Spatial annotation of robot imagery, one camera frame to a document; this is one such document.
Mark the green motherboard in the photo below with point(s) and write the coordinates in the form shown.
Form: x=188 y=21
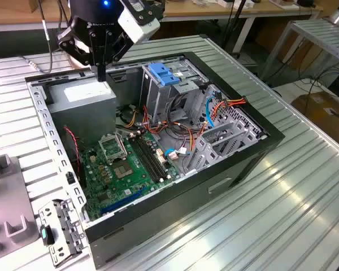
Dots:
x=121 y=189

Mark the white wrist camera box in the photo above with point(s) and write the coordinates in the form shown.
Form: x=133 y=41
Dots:
x=138 y=25

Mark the blue drive cage latch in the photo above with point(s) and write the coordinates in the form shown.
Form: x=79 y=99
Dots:
x=164 y=76

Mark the metal optical drive cage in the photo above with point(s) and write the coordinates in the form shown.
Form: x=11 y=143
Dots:
x=155 y=96

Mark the brown square base plate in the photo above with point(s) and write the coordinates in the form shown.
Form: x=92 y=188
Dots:
x=74 y=62

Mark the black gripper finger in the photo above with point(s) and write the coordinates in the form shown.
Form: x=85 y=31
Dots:
x=69 y=42
x=121 y=42

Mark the large brown cardboard box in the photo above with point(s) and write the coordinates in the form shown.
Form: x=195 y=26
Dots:
x=322 y=110

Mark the metal slot bracket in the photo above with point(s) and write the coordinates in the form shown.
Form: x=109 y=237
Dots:
x=70 y=226

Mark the metal slat side table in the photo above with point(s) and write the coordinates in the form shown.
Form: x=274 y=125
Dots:
x=316 y=31

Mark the black open PC case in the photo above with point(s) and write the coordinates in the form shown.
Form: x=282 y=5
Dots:
x=164 y=209

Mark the black case fan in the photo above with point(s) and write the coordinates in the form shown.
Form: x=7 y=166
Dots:
x=73 y=146

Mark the metal disk bay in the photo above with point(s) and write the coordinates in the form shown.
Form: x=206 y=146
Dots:
x=203 y=146

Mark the CPU socket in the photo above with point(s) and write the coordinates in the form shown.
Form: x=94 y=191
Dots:
x=123 y=170

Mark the blue expansion slot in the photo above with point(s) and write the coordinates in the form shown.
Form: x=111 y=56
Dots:
x=121 y=201

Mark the grey parts rack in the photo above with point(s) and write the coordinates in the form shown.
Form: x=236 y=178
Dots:
x=5 y=197

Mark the grey power supply unit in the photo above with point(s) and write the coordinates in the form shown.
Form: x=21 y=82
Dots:
x=82 y=113

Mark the wooden desk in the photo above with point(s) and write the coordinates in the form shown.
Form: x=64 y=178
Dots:
x=186 y=9

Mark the black RAM slot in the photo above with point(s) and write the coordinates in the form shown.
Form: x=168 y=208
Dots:
x=143 y=160
x=151 y=157
x=155 y=155
x=147 y=159

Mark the blue-tipped black latch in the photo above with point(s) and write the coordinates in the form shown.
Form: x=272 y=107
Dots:
x=46 y=235

